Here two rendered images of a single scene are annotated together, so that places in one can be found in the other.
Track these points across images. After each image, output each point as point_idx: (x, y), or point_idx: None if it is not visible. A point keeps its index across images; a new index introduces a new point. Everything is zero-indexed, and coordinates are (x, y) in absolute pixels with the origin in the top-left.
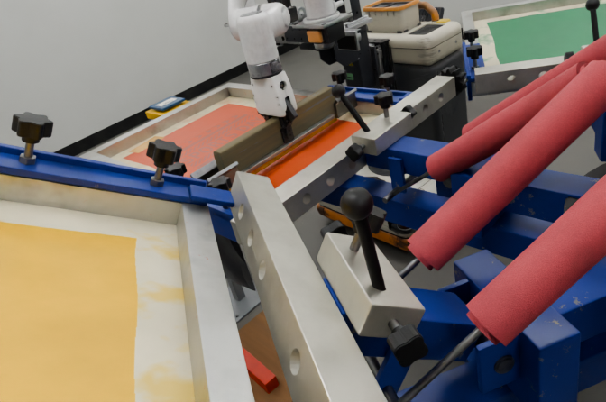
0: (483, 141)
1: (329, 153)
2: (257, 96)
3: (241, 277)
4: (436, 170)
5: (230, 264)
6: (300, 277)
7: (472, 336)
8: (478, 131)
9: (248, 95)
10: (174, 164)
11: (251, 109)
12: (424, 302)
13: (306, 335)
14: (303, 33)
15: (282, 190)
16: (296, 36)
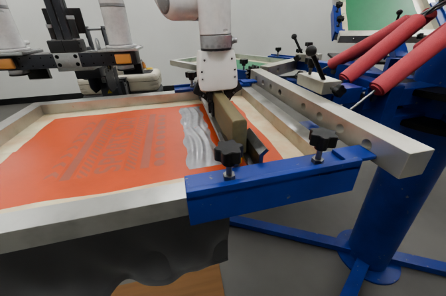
0: (423, 60)
1: (312, 99)
2: (208, 72)
3: (210, 258)
4: (389, 87)
5: (205, 252)
6: None
7: None
8: (418, 56)
9: (77, 108)
10: (222, 145)
11: (101, 115)
12: None
13: None
14: (105, 58)
15: (360, 121)
16: (96, 61)
